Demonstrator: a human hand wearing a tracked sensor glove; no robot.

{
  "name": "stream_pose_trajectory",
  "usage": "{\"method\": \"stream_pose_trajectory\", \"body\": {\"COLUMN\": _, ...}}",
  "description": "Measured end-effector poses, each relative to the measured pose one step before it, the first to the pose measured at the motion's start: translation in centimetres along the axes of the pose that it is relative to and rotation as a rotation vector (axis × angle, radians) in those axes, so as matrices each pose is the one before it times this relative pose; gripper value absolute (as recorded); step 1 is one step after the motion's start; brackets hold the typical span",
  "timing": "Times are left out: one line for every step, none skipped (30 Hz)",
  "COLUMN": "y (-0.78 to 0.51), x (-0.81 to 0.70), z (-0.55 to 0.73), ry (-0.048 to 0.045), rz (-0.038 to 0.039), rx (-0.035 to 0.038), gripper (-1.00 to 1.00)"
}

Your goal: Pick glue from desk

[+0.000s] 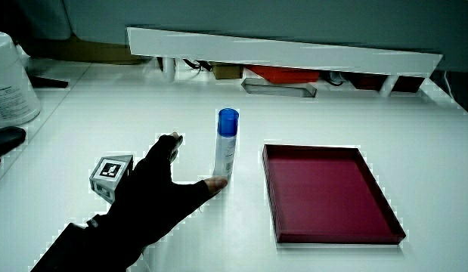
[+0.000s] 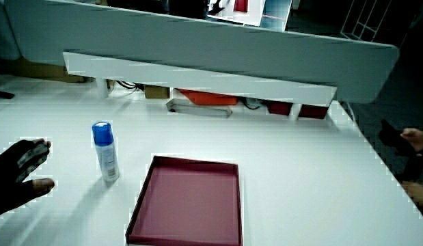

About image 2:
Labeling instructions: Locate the person's left hand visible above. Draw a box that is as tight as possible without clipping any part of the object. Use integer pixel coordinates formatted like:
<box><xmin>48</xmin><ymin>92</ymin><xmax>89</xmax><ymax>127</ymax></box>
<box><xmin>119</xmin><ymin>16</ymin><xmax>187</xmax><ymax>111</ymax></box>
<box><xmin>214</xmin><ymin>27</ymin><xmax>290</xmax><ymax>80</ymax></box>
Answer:
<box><xmin>0</xmin><ymin>137</ymin><xmax>56</xmax><ymax>221</ymax></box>

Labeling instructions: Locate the white glue bottle blue cap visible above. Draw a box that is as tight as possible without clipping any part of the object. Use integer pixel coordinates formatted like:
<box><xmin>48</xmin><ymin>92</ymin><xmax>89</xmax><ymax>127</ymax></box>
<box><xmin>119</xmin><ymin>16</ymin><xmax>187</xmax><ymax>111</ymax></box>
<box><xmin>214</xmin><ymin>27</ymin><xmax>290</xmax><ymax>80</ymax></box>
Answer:
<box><xmin>91</xmin><ymin>120</ymin><xmax>121</xmax><ymax>182</ymax></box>

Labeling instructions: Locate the grey desk partition panel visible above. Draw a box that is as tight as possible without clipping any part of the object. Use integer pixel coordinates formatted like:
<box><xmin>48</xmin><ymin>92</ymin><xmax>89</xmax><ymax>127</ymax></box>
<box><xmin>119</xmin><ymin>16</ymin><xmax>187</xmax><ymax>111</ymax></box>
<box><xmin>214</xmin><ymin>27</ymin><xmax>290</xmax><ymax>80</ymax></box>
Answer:
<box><xmin>4</xmin><ymin>0</ymin><xmax>400</xmax><ymax>105</ymax></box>

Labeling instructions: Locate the white desk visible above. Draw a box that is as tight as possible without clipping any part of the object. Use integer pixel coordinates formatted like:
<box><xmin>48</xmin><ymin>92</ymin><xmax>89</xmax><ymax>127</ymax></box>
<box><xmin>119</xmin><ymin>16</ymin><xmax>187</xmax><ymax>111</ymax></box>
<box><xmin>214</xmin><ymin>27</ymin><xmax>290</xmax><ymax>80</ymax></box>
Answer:
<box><xmin>0</xmin><ymin>73</ymin><xmax>423</xmax><ymax>246</ymax></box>

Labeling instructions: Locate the brown cardboard box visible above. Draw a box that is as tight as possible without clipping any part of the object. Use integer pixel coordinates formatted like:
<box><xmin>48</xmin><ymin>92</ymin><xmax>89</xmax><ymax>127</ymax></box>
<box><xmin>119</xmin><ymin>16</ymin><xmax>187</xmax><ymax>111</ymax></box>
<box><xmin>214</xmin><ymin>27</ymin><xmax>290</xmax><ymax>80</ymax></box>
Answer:
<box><xmin>0</xmin><ymin>57</ymin><xmax>86</xmax><ymax>83</ymax></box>

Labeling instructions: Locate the small tan cardboard box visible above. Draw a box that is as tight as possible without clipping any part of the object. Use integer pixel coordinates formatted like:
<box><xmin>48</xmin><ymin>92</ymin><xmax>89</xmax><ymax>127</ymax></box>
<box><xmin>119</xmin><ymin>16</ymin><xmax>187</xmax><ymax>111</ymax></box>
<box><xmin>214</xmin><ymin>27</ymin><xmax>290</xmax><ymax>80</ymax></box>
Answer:
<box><xmin>144</xmin><ymin>85</ymin><xmax>170</xmax><ymax>100</ymax></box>

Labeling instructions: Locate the maroon shallow tray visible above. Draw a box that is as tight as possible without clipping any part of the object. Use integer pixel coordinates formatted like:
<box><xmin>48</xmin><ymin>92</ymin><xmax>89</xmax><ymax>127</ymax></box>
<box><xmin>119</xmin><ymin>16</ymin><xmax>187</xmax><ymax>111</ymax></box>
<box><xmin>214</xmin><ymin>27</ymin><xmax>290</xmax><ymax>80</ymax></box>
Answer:
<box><xmin>124</xmin><ymin>155</ymin><xmax>244</xmax><ymax>246</ymax></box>

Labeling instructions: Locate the grey rectangular tray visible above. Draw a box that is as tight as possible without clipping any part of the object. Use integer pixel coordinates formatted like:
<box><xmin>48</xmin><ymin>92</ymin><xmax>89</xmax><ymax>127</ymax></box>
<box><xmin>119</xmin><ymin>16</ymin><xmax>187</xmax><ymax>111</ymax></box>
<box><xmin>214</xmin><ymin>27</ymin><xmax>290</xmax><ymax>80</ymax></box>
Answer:
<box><xmin>165</xmin><ymin>98</ymin><xmax>233</xmax><ymax>119</ymax></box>

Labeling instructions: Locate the white desktop riser shelf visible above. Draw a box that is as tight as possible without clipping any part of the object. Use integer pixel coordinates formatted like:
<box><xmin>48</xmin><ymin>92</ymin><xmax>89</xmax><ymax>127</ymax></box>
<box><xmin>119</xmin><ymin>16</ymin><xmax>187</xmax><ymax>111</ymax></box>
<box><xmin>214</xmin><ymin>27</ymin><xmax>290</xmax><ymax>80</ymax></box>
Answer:
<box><xmin>62</xmin><ymin>51</ymin><xmax>338</xmax><ymax>122</ymax></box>

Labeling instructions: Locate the orange box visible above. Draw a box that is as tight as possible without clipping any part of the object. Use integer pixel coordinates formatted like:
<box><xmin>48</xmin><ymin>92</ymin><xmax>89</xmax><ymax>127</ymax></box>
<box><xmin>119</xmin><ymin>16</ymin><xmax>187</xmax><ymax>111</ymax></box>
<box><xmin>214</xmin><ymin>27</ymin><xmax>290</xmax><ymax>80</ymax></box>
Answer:
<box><xmin>178</xmin><ymin>88</ymin><xmax>239</xmax><ymax>106</ymax></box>

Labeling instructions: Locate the dark red box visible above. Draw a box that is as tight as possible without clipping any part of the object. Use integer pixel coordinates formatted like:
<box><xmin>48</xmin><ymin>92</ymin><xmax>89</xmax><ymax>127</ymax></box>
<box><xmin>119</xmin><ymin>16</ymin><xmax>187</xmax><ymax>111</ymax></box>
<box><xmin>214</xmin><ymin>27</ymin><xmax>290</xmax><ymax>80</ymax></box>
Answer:
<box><xmin>299</xmin><ymin>104</ymin><xmax>329</xmax><ymax>120</ymax></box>
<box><xmin>267</xmin><ymin>101</ymin><xmax>293</xmax><ymax>116</ymax></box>

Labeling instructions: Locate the white and red board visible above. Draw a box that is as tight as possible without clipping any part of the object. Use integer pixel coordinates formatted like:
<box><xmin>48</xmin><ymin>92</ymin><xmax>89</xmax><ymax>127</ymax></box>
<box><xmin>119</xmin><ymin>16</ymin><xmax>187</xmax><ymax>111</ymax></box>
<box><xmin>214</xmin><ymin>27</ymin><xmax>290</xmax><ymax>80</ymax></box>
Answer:
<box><xmin>206</xmin><ymin>0</ymin><xmax>267</xmax><ymax>27</ymax></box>

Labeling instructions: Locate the blue board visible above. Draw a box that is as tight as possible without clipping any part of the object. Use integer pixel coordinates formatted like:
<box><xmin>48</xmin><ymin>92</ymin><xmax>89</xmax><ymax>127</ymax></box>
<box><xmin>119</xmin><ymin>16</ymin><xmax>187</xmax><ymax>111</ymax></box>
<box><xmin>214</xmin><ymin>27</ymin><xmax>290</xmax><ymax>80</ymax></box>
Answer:
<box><xmin>259</xmin><ymin>0</ymin><xmax>293</xmax><ymax>33</ymax></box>

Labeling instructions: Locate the black object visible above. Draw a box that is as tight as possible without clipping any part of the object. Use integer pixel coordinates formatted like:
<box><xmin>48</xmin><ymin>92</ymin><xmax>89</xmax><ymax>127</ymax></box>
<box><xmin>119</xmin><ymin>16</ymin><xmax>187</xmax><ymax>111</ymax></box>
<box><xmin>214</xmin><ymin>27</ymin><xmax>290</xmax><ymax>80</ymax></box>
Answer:
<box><xmin>378</xmin><ymin>119</ymin><xmax>418</xmax><ymax>158</ymax></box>

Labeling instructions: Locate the black cable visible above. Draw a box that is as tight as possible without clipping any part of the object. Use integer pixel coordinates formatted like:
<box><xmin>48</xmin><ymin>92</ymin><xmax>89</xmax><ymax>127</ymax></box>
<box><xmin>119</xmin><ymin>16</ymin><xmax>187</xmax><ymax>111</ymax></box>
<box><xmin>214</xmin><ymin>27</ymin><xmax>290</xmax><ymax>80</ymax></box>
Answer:
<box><xmin>243</xmin><ymin>97</ymin><xmax>262</xmax><ymax>111</ymax></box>
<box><xmin>115</xmin><ymin>80</ymin><xmax>144</xmax><ymax>91</ymax></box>

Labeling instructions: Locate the white wire rack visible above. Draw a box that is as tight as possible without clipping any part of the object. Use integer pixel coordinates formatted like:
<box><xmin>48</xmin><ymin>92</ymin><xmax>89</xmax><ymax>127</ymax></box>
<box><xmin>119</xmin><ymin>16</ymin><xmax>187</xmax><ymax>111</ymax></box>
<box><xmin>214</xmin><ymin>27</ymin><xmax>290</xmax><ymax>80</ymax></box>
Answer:
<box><xmin>340</xmin><ymin>0</ymin><xmax>394</xmax><ymax>42</ymax></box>

